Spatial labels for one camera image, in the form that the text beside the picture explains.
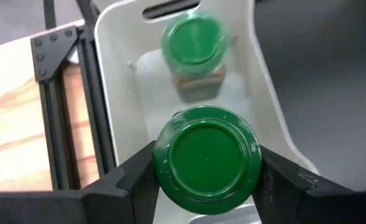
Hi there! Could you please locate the green lid herb jar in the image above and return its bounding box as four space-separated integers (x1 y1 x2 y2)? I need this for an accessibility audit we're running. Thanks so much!
153 105 263 216
160 11 230 103

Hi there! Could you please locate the black table mat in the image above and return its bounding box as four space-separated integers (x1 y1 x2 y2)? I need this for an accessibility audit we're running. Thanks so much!
254 0 366 192

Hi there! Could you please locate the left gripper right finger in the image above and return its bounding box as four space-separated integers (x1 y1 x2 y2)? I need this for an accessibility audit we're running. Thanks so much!
253 146 366 224

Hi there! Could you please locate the white plastic bin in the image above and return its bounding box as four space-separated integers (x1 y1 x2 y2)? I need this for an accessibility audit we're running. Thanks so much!
94 0 321 224

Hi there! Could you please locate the black aluminium table frame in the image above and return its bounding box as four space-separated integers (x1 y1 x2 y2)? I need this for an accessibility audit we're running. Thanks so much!
30 0 118 191

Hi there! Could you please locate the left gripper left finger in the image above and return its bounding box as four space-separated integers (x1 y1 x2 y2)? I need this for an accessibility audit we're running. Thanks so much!
0 141 161 224

